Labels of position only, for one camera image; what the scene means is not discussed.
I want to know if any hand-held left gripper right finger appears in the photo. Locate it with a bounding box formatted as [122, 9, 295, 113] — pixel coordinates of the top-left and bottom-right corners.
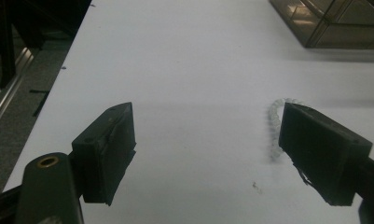
[278, 102, 374, 207]

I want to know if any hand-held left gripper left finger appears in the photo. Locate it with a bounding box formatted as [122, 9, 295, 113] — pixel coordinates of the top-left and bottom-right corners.
[70, 102, 137, 207]

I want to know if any clear bead bracelet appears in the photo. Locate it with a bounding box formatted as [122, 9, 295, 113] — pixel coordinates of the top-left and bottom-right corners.
[267, 97, 304, 161]

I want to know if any smoky transparent storage box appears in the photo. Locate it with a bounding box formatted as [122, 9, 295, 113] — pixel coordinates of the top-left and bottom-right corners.
[269, 0, 374, 49]

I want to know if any black metal stand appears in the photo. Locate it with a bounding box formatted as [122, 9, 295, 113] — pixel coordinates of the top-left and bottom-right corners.
[0, 0, 92, 90]

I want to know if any silver metal rail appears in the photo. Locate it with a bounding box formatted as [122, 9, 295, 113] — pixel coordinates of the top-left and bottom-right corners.
[0, 47, 34, 138]

